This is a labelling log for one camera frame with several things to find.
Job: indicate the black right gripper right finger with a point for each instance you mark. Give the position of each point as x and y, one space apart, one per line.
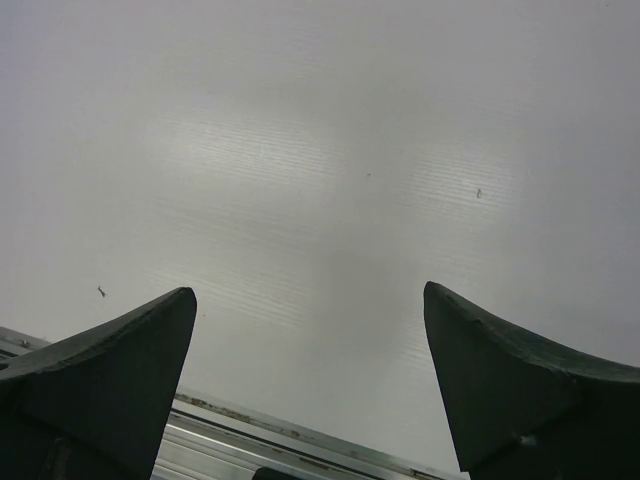
521 406

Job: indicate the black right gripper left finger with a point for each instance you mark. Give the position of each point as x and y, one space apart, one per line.
95 405

